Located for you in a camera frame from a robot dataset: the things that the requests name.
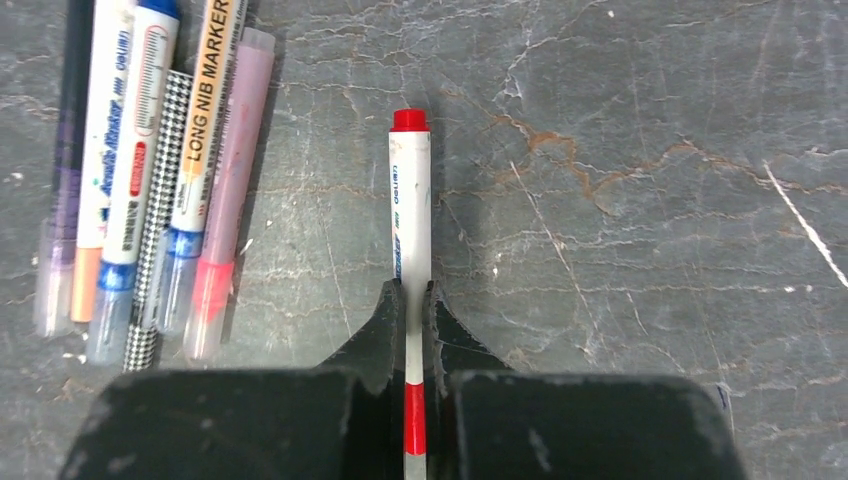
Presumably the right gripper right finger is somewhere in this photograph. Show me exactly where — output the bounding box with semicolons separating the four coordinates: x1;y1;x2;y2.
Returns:
422;282;747;479

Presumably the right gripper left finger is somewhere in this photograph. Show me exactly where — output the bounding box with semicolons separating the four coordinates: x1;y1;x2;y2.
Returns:
59;280;405;479

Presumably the pink capped marker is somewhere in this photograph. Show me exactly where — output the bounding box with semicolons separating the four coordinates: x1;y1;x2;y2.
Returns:
183;28;276;362

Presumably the red capped marker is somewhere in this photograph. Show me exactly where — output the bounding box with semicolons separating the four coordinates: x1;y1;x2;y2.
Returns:
389;108;432;479

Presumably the checkered pen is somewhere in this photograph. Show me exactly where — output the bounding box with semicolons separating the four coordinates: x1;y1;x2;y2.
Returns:
123;70;193;372

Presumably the blue clear capped pen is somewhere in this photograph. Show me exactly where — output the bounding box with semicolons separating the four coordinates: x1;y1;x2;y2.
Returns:
86;0;180;366

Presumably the orange capped white marker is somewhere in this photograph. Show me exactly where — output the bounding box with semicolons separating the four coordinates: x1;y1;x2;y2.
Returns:
70;1;137;323

